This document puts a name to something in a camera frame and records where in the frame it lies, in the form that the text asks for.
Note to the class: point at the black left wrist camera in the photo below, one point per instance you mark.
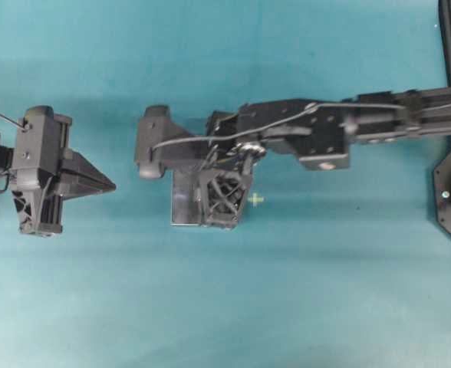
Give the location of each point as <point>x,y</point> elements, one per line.
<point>37,145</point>

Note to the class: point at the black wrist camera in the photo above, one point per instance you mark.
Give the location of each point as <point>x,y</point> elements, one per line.
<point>155,127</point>
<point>37,145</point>

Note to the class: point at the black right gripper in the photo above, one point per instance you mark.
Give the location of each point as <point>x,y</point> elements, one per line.
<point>222,189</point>

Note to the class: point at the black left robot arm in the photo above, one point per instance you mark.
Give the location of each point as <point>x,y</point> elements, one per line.
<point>6,157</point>

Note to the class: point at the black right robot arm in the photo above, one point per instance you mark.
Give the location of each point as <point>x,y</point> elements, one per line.
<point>317,133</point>

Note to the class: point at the grey metal base plate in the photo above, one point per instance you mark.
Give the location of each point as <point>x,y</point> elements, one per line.
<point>185,208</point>

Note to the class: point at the yellow-green tape cross marker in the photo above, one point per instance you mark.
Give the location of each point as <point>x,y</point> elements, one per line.
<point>255,199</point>

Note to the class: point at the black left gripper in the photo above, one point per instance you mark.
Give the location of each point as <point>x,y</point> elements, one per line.
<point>38,208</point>

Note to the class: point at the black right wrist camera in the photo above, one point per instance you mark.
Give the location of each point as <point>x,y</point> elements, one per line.
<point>155,127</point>

